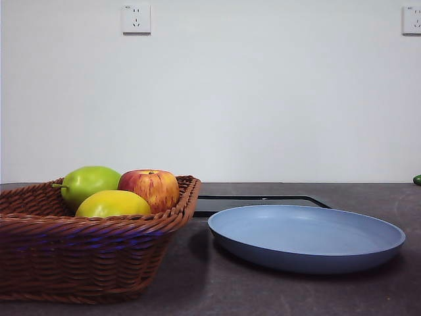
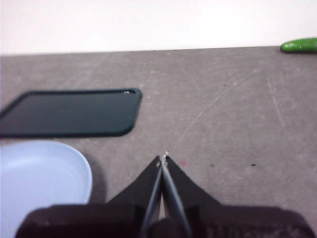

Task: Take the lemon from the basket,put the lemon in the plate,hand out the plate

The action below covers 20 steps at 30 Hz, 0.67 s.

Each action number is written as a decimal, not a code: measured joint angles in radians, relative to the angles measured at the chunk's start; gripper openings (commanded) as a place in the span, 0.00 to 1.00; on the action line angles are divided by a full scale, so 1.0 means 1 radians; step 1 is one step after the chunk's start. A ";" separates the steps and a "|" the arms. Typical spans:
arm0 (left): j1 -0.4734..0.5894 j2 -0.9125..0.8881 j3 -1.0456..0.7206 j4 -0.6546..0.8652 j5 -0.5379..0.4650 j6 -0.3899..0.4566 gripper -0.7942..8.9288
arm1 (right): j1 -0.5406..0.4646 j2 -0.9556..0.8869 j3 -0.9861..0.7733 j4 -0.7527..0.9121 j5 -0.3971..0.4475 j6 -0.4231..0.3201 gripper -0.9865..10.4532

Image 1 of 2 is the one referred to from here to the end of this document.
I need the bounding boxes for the yellow lemon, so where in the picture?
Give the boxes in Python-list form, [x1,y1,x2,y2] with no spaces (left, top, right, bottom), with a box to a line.
[75,190,152,218]

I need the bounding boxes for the blue round plate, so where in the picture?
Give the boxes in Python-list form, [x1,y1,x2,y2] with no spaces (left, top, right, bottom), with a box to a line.
[207,204,407,275]

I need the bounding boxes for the brown wicker basket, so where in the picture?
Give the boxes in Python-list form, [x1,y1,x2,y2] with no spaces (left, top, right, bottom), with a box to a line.
[0,174,202,304]

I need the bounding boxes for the black flat tray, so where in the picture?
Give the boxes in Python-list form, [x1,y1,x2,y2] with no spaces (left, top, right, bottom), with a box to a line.
[193,195,332,218]

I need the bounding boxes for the red yellow apple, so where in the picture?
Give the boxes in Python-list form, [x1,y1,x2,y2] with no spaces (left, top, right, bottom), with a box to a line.
[117,169,180,215]

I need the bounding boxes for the green pear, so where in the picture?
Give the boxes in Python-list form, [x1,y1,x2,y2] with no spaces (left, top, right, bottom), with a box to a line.
[51,165,122,213]

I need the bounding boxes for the white wall socket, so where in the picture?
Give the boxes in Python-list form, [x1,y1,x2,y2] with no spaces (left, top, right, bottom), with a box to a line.
[122,4,152,36]
[401,5,421,36]

